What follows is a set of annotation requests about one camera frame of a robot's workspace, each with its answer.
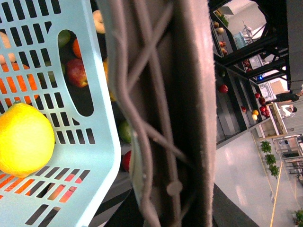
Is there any mint green shopping basket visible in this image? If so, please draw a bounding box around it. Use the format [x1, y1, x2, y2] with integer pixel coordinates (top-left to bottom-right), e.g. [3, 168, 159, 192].
[0, 0, 121, 227]

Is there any yellow lemon larger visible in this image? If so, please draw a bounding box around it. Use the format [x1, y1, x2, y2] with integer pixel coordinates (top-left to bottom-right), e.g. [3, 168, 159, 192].
[0, 102, 55, 178]

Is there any green apple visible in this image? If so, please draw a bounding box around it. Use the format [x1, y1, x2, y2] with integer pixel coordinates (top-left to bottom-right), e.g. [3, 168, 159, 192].
[118, 120, 131, 143]

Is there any red apple front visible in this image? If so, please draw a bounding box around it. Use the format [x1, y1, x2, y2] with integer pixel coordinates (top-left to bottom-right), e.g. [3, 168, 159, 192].
[122, 150, 132, 172]

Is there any red yellow apple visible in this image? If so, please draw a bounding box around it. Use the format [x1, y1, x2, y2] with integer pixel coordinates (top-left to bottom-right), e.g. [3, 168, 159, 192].
[66, 58, 88, 88]

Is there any small tangerine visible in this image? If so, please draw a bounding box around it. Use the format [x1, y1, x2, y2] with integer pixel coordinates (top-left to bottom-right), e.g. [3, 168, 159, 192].
[72, 38, 82, 59]

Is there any green lime upper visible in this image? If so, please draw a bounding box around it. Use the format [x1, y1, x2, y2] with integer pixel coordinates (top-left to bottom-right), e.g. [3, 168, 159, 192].
[58, 30, 71, 48]

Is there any grey basket handle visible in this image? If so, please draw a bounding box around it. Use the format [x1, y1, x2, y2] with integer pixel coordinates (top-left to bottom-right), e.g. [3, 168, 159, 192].
[97, 0, 216, 227]

